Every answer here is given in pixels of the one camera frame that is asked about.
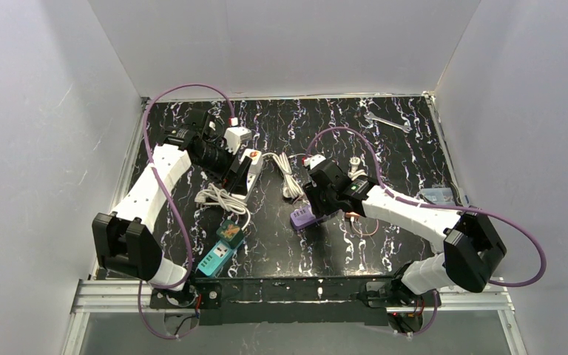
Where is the white power strip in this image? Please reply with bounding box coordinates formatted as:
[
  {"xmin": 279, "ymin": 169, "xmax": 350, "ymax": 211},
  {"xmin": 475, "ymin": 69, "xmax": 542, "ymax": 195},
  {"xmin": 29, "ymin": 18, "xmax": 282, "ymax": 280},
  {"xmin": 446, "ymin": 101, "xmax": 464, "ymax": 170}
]
[{"xmin": 232, "ymin": 168, "xmax": 263, "ymax": 202}]

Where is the white multi-socket adapter plug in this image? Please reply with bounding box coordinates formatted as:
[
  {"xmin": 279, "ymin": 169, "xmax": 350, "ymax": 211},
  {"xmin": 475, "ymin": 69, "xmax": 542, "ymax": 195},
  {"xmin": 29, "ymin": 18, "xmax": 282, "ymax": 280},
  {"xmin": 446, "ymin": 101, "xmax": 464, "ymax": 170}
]
[{"xmin": 241, "ymin": 149, "xmax": 263, "ymax": 174}]

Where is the purple power strip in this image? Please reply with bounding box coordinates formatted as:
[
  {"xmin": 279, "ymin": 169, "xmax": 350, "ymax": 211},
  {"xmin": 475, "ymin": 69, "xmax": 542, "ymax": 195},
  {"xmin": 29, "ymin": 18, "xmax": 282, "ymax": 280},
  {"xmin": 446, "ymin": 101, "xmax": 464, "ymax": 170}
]
[{"xmin": 290, "ymin": 205, "xmax": 337, "ymax": 231}]

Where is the green dragon socket cube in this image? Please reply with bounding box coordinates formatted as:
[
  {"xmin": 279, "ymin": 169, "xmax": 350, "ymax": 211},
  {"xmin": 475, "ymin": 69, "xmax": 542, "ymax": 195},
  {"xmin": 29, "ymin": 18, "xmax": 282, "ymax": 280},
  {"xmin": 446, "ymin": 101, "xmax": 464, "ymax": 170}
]
[{"xmin": 216, "ymin": 220, "xmax": 245, "ymax": 249}]

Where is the teal power strip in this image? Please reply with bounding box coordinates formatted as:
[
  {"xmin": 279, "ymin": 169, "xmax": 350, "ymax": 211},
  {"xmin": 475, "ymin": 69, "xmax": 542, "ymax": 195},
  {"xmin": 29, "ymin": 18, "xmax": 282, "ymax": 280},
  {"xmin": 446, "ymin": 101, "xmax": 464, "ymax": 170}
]
[{"xmin": 197, "ymin": 241, "xmax": 236, "ymax": 278}]

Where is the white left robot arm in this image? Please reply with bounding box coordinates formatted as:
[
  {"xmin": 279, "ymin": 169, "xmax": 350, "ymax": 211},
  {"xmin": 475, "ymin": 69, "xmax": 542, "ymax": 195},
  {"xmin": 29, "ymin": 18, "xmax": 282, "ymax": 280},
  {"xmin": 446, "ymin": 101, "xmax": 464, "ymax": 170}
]
[{"xmin": 92, "ymin": 109, "xmax": 251, "ymax": 291}]

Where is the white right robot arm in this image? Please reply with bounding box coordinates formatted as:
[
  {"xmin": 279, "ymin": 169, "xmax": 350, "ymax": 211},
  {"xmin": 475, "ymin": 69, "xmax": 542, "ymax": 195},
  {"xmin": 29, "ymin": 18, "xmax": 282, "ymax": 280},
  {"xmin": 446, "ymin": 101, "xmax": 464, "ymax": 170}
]
[{"xmin": 303, "ymin": 155, "xmax": 507, "ymax": 307}]

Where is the silver wrench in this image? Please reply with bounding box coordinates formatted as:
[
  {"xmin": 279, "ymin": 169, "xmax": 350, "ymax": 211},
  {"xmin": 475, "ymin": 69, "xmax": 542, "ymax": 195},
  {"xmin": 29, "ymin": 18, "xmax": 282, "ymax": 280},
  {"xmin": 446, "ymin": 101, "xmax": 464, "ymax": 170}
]
[{"xmin": 364, "ymin": 112, "xmax": 412, "ymax": 133}]

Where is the clear plastic parts box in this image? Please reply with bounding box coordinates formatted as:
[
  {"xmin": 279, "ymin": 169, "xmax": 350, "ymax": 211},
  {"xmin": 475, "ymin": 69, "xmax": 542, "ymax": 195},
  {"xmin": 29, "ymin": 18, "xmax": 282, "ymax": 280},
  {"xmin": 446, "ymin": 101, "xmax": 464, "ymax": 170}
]
[{"xmin": 419, "ymin": 187, "xmax": 459, "ymax": 206}]

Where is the white cable of teal strip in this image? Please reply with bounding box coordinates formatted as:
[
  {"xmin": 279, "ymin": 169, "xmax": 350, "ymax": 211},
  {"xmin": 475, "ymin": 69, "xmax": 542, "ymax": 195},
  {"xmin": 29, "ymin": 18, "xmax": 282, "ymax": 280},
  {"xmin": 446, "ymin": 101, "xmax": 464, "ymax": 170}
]
[{"xmin": 195, "ymin": 183, "xmax": 251, "ymax": 231}]

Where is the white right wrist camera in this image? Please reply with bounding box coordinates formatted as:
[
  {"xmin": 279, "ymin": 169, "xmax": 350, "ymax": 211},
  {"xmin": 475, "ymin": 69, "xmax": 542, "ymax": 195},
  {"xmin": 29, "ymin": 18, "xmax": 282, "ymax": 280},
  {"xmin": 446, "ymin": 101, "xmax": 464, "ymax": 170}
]
[{"xmin": 302, "ymin": 154, "xmax": 325, "ymax": 171}]

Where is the white cable of purple strip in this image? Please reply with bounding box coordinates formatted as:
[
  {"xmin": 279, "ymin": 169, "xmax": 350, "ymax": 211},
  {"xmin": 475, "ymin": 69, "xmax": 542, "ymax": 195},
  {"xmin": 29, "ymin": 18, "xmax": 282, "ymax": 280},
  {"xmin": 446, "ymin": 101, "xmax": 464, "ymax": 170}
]
[{"xmin": 263, "ymin": 152, "xmax": 305, "ymax": 201}]

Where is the white coiled cable at back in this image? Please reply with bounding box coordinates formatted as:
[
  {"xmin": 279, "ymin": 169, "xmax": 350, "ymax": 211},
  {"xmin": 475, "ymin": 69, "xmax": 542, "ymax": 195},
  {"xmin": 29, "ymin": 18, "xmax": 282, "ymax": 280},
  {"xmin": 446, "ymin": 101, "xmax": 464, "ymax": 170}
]
[{"xmin": 348, "ymin": 156, "xmax": 368, "ymax": 181}]

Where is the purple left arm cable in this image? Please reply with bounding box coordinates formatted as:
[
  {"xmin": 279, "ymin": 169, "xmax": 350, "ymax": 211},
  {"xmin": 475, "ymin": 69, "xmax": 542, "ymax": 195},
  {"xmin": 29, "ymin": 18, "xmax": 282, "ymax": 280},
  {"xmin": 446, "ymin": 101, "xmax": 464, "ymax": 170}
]
[{"xmin": 137, "ymin": 83, "xmax": 238, "ymax": 342}]

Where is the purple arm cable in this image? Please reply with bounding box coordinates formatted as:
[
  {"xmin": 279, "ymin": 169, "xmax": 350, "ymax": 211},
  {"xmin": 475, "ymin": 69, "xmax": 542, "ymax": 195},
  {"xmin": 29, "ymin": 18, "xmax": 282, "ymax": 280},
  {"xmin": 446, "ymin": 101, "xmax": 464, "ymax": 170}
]
[
  {"xmin": 304, "ymin": 126, "xmax": 547, "ymax": 339},
  {"xmin": 137, "ymin": 83, "xmax": 238, "ymax": 342}
]

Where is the thin pink charging cable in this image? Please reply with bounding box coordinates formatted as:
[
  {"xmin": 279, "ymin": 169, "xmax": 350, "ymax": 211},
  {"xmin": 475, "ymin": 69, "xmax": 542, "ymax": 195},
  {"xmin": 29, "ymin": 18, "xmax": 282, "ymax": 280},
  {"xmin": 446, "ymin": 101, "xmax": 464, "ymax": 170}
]
[{"xmin": 345, "ymin": 215, "xmax": 380, "ymax": 238}]

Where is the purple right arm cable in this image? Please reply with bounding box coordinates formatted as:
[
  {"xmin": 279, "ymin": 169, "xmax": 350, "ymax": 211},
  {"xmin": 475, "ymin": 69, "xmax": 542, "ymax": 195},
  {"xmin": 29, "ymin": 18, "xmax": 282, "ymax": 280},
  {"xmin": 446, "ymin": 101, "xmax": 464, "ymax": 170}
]
[{"xmin": 304, "ymin": 126, "xmax": 547, "ymax": 339}]

